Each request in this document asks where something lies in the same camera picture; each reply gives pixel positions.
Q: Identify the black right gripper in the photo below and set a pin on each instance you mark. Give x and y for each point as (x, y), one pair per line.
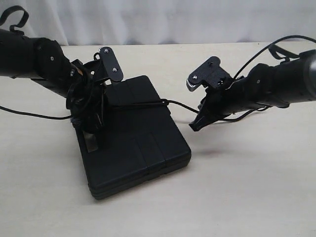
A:
(219, 102)

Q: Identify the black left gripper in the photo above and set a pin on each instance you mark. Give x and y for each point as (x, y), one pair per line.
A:
(85, 96)

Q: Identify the black plastic case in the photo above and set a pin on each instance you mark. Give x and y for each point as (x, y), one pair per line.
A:
(135, 146)

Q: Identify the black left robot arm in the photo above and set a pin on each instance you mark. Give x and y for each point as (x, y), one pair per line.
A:
(42, 61)

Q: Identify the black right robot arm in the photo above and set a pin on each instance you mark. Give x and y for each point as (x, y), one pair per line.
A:
(264, 86)

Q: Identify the white backdrop curtain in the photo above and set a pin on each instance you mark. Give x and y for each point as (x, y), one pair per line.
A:
(119, 22)

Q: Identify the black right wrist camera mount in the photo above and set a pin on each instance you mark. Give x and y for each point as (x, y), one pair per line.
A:
(209, 74)

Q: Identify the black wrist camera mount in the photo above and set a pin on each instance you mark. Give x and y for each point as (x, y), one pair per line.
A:
(108, 66)
(209, 74)

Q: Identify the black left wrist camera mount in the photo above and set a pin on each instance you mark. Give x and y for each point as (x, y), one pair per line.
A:
(108, 66)

